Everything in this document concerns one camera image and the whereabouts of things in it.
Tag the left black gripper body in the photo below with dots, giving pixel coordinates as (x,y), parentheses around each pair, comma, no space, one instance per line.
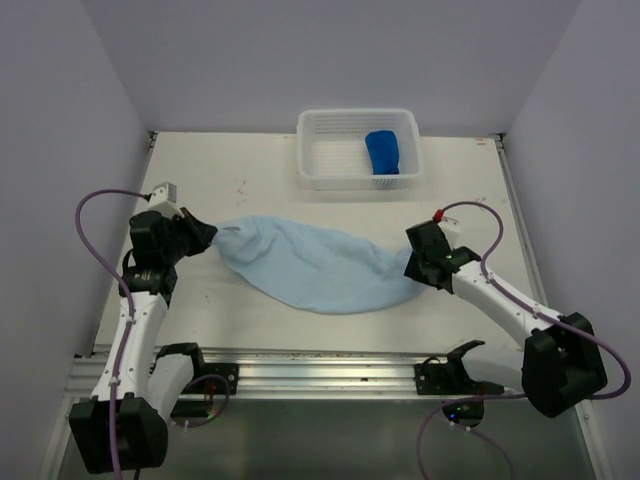
(168,249)

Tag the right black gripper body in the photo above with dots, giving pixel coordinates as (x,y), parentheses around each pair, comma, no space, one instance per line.
(416,271)

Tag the light blue towel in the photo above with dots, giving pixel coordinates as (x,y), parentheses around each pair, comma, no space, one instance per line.
(315,269)

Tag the dark blue towel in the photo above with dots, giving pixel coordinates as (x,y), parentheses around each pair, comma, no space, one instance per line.
(383,150)

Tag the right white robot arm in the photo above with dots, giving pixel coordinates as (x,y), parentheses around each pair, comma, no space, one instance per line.
(557,364)

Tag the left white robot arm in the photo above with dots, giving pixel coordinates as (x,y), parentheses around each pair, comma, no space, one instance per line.
(124,423)

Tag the white perforated plastic basket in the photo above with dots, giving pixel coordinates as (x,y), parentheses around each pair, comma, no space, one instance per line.
(331,152)

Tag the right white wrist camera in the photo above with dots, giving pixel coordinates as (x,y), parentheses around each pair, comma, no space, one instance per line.
(451,229)

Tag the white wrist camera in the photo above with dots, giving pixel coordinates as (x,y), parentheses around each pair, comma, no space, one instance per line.
(451,229)
(163,200)

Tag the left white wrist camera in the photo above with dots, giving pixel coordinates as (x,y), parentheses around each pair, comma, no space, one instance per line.
(163,200)

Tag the aluminium mounting rail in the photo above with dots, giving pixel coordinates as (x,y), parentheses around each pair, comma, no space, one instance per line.
(325,375)

